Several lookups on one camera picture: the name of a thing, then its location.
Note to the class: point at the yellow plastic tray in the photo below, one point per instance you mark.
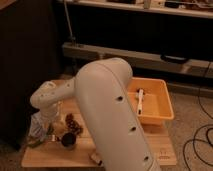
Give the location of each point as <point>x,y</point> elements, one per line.
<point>156,103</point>

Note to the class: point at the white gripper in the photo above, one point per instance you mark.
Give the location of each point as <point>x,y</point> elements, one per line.
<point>50,115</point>

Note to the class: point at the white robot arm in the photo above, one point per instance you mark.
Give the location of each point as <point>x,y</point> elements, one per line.
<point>100,90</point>

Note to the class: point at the blue grey cloth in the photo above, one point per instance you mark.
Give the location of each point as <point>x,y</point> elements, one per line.
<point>36,121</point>

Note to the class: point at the white wall shelf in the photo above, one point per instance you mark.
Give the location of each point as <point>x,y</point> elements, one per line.
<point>141,8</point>

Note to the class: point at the metal pole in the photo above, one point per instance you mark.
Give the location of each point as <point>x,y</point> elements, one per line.
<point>72,37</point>

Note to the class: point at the brown grape bunch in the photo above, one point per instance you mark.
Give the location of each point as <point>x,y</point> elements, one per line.
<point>73,125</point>

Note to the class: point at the green pepper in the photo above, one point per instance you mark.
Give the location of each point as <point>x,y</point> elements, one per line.
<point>38,135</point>

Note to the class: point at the low grey bench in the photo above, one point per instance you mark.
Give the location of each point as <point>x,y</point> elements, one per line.
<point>139,59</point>

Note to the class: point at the black device on bench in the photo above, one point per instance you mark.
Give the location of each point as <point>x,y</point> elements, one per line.
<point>174,59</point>

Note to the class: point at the white brush in tray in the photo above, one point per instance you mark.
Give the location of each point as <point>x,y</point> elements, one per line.
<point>139,97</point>

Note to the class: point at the wooden block brush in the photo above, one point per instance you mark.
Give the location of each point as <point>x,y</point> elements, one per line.
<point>96,159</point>

